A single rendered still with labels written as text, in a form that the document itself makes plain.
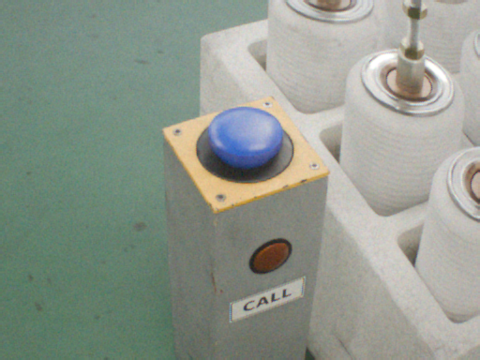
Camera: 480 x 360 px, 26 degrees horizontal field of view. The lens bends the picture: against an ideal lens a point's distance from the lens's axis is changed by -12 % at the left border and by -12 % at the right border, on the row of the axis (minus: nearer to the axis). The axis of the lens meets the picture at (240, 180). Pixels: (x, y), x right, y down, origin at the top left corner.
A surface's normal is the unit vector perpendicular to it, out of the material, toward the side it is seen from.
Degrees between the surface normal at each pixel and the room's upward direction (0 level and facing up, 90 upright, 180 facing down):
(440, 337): 0
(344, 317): 90
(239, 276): 90
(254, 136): 0
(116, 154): 0
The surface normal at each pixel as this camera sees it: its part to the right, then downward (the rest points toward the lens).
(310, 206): 0.44, 0.64
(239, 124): 0.02, -0.71
